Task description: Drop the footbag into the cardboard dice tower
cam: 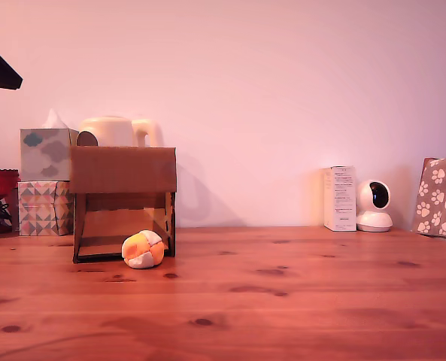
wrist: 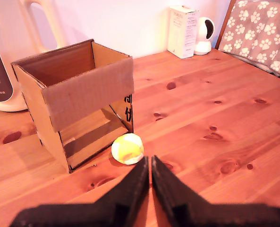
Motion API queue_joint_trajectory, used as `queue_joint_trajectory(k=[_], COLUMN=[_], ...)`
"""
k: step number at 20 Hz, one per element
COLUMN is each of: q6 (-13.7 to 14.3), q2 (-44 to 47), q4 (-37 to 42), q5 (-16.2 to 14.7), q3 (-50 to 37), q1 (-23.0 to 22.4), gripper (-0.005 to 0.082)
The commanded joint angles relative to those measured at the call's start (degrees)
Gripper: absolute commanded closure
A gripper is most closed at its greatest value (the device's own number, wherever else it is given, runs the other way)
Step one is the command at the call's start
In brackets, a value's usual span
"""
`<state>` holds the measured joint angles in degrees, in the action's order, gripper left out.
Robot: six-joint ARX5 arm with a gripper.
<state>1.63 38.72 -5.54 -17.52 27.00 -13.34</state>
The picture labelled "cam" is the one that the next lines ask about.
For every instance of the small white round camera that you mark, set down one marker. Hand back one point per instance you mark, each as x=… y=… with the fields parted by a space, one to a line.
x=375 y=205

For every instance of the orange and white footbag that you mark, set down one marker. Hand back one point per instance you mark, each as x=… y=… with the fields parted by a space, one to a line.
x=141 y=250

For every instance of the cardboard dice tower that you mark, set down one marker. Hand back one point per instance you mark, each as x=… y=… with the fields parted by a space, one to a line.
x=123 y=169

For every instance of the white tissue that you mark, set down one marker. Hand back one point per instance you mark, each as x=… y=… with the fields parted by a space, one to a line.
x=52 y=119

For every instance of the white printed carton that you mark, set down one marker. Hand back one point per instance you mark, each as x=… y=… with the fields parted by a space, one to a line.
x=341 y=199

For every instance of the paw print cushion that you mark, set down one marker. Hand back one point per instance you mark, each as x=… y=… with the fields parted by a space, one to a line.
x=440 y=197

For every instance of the cloud print tissue box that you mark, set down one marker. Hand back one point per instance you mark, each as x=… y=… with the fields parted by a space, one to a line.
x=44 y=154

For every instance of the geometric pattern tissue box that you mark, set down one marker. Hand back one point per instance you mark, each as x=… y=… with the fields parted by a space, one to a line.
x=42 y=208

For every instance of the cream plastic jug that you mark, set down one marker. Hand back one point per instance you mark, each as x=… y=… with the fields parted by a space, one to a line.
x=111 y=131

